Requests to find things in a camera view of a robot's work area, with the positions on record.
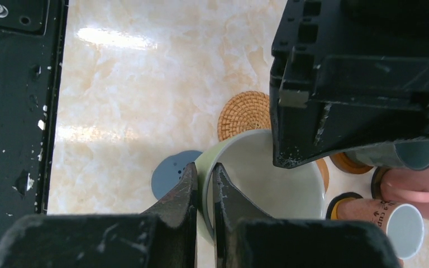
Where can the pink mug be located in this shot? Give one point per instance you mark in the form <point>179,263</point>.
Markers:
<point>406,186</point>

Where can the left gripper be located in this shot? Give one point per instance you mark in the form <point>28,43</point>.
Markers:
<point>348,75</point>

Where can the grey blue coaster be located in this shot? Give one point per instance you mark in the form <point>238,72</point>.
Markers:
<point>168,173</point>

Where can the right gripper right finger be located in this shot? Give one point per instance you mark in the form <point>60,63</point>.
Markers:
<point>245,236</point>

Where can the brown ringed wooden coaster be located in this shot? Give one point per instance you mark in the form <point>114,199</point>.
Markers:
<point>345,164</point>

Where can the dark green mug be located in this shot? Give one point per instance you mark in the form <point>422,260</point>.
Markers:
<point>405,155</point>

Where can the small pink cup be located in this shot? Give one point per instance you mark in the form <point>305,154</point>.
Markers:
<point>401,222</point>

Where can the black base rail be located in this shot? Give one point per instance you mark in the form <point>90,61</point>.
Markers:
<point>32,36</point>

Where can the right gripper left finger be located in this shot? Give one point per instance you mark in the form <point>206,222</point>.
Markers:
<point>162,236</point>

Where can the orange face coaster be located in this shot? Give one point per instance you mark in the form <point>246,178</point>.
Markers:
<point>332,209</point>

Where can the woven rattan coaster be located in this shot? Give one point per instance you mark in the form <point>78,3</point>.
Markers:
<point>243,112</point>

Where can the light wooden coaster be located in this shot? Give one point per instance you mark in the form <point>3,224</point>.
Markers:
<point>322,166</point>

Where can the pale green cup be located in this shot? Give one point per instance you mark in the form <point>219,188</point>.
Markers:
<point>282,193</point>

